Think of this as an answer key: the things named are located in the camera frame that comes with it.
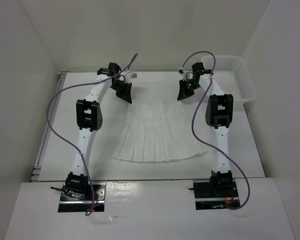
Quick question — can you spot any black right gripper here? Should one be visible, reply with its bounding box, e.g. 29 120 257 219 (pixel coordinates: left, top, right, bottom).
177 79 201 101

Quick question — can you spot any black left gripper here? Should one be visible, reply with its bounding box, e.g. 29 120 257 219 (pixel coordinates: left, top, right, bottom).
110 80 132 104

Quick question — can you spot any white pleated skirt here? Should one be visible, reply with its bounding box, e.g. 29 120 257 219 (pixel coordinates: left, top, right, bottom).
111 101 208 163

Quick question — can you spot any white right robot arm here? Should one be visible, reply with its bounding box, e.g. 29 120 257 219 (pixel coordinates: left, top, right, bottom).
177 62 234 197

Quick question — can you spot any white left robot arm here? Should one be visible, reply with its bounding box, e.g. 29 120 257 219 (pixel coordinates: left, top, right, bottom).
64 62 132 200

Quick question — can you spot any tan rubber band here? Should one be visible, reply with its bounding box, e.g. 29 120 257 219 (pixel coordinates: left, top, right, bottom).
226 85 234 92

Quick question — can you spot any white perforated plastic basket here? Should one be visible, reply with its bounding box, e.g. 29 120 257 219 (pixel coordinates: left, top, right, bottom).
201 55 257 111

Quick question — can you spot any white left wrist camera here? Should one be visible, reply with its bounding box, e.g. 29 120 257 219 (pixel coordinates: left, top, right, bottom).
124 71 137 83

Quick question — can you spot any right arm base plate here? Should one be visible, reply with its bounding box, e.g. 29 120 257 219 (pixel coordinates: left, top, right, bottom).
189 179 241 210

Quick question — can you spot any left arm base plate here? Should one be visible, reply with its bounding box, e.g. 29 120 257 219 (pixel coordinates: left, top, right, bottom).
50 181 107 213

